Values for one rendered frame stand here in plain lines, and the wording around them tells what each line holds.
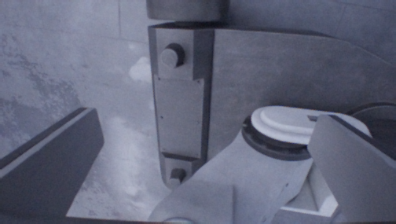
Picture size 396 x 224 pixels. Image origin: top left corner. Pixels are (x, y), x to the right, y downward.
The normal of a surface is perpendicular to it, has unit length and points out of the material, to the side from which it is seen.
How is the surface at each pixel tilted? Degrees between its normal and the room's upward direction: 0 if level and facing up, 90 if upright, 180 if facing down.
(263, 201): 90
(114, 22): 0
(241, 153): 90
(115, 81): 0
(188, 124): 0
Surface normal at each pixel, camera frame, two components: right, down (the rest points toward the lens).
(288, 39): -0.21, 0.47
